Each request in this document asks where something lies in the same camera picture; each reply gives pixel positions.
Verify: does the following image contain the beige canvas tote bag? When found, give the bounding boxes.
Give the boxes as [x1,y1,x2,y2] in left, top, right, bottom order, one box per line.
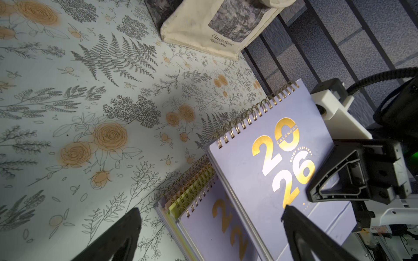
[145,0,294,60]

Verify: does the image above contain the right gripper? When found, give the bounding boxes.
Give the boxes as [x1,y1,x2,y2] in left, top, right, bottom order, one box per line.
[306,78,418,227]

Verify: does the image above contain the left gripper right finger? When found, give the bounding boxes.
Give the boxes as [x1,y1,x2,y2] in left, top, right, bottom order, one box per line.
[281,206,356,261]

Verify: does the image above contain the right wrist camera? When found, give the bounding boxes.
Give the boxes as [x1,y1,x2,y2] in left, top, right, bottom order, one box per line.
[311,78,372,140]

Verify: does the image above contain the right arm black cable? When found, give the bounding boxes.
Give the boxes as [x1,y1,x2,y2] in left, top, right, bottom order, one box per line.
[346,66,418,126]

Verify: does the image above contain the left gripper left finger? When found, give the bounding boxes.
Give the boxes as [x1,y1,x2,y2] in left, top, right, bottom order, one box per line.
[73,208,142,261]

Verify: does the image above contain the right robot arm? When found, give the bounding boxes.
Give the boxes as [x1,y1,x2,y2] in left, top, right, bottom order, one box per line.
[306,77,418,261]

